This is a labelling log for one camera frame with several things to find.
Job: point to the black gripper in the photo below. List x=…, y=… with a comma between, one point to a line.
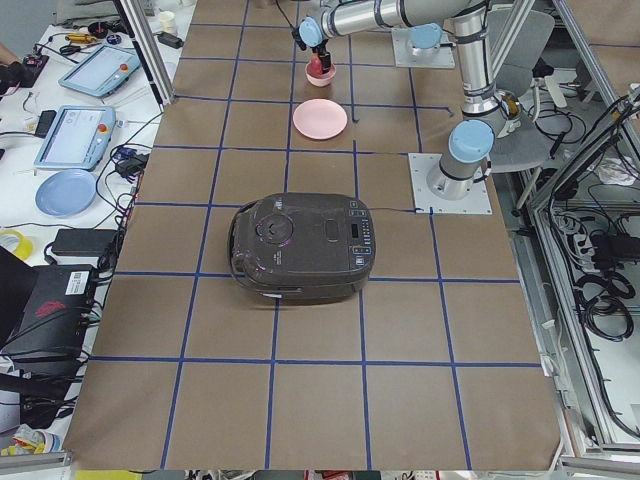
x=320, y=50

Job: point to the red apple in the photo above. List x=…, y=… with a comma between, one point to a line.
x=315, y=66

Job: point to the pink bowl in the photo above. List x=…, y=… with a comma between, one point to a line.
x=315, y=78

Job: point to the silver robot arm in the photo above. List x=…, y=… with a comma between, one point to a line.
x=426, y=36
x=479, y=61

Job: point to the pink plate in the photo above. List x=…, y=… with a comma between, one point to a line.
x=319, y=119

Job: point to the blue plate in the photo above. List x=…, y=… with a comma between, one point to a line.
x=66, y=193

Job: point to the dark brown rice cooker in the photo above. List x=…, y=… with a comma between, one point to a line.
x=302, y=246

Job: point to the glass pot lid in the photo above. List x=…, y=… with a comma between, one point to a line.
x=511, y=110

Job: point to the upper blue teach pendant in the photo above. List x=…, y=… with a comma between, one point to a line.
x=102, y=72

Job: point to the blue teach pendant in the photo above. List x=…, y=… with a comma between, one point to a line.
x=77, y=139
x=102, y=72

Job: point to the lower blue teach pendant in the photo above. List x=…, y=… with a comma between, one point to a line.
x=77, y=139

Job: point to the black power adapter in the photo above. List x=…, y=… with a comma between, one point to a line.
x=82, y=242

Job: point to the yellow tape roll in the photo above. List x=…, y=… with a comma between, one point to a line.
x=16, y=243

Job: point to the black computer box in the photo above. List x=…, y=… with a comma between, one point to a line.
x=54, y=321

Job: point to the aluminium frame post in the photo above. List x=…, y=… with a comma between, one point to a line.
x=132, y=15

